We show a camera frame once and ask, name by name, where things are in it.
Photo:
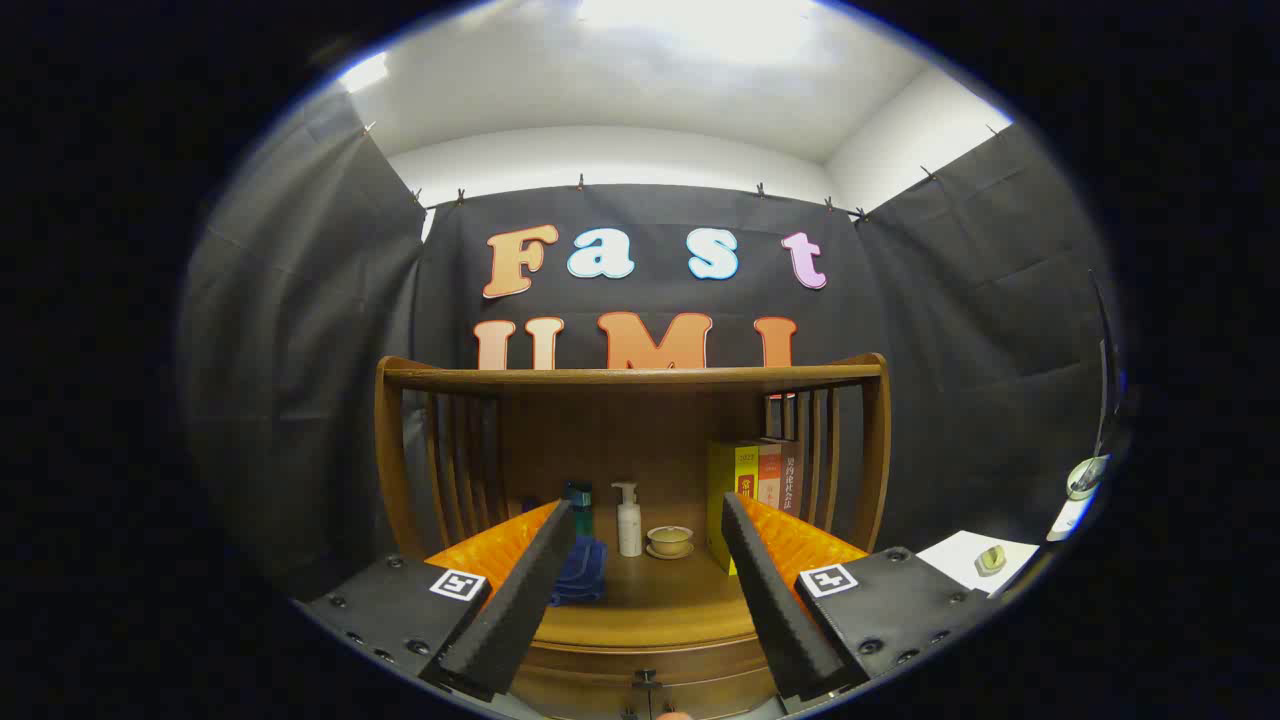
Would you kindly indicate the black drawer knob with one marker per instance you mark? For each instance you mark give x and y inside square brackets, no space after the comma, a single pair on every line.
[647,680]

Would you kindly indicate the wooden countertop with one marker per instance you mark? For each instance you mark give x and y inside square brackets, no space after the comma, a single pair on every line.
[660,600]

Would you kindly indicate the beige lidded teacup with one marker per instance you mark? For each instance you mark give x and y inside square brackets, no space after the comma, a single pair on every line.
[669,540]

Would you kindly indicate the yellow-green tape roll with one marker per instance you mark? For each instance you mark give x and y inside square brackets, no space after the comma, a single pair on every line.
[991,560]

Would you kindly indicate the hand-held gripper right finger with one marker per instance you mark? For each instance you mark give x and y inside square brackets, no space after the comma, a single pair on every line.
[780,600]

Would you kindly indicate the white power strip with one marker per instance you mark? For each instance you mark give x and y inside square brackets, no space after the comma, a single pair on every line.
[1085,475]

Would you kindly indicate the folded blue towel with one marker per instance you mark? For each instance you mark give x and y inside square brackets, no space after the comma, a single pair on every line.
[580,575]

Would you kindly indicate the teal cylindrical bottle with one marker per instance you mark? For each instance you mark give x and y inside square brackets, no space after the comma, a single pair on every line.
[580,505]

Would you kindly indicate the white cabinet unit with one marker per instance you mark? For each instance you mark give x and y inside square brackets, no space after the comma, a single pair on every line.
[955,555]

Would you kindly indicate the orange and white book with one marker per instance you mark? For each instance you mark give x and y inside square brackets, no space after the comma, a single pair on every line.
[770,475]

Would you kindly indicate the white pump bottle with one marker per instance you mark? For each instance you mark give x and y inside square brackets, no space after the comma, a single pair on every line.
[629,525]

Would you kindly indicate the brown wooden cabinet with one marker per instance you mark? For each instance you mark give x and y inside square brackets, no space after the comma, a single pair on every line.
[640,420]

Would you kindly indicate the thick yellow book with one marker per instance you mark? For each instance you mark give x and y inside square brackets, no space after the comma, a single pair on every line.
[722,470]

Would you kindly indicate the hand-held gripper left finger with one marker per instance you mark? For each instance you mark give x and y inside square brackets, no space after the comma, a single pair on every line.
[520,610]

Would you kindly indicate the brown book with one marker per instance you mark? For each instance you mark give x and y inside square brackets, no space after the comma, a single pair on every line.
[791,480]

